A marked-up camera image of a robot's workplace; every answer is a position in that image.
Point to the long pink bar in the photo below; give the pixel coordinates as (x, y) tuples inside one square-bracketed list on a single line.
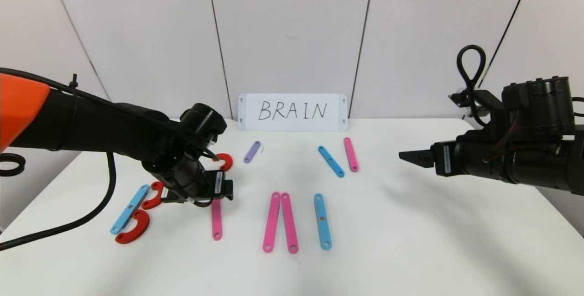
[(289, 222), (272, 222)]

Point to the black and orange left arm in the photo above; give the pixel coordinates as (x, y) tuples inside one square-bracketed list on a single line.
[(91, 127)]

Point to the large red C-shaped piece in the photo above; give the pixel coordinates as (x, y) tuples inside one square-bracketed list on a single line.
[(143, 227)]

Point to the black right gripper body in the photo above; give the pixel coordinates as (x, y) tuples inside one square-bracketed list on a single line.
[(444, 159)]

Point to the purple short bar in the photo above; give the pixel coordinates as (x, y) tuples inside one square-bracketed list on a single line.
[(252, 152)]

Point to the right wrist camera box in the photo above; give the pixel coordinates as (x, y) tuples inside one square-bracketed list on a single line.
[(457, 100)]

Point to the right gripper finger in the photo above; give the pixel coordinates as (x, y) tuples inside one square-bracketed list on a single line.
[(422, 159)]

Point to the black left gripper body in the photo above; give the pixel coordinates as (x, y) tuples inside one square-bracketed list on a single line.
[(219, 183)]

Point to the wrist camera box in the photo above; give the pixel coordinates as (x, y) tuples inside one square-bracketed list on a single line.
[(173, 195), (457, 100)]

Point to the long blue bar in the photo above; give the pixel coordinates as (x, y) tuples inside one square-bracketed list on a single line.
[(130, 209)]

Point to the white BRAIN sign card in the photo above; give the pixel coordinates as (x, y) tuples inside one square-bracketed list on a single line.
[(292, 125)]

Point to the blue three-hole bar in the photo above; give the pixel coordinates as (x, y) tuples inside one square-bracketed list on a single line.
[(331, 162)]

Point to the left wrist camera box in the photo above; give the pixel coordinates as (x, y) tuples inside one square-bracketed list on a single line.
[(173, 195)]

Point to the blue bar with orange backing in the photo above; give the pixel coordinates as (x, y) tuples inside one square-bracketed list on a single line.
[(322, 231)]

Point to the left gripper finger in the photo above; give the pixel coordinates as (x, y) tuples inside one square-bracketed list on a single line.
[(228, 190)]

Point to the short pink bar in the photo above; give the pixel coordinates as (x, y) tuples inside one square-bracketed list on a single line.
[(216, 223), (350, 155)]

